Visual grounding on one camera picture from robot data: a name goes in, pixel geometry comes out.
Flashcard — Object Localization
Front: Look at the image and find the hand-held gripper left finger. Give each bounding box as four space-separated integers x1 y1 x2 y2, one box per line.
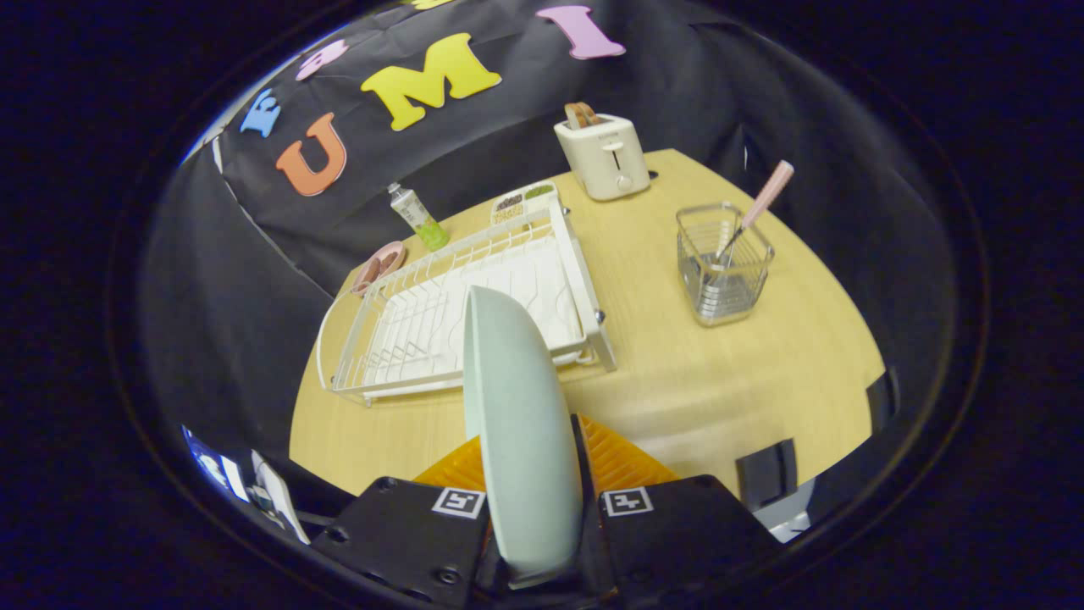
312 435 509 607

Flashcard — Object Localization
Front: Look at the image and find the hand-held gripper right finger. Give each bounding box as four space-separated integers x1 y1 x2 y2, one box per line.
569 413 784 604

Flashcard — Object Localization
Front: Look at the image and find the pale green plate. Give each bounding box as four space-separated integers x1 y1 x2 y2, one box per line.
462 285 585 590

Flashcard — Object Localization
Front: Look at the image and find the white wire dish rack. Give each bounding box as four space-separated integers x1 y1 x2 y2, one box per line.
316 199 617 408

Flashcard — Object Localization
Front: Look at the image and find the metal wire basket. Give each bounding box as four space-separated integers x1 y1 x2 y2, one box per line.
676 202 776 328

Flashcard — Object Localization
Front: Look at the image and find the pink handled spoon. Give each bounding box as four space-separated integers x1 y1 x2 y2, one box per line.
716 160 795 263

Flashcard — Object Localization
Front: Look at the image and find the pink shallow dish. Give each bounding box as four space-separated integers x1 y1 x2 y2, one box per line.
350 241 407 297

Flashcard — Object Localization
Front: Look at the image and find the dark rectangular block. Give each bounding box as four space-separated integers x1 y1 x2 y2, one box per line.
735 438 799 512
866 366 900 433

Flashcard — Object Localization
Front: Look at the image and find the blue white object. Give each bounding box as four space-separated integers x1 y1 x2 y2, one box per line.
182 426 251 502

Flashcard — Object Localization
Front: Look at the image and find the clear bottle with green liquid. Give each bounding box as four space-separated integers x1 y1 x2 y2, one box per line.
388 182 451 252

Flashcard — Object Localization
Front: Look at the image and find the white divided tray with grains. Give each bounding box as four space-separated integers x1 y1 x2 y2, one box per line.
491 180 560 227

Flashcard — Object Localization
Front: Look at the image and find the cream toaster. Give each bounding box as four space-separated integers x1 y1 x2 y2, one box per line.
554 114 651 202

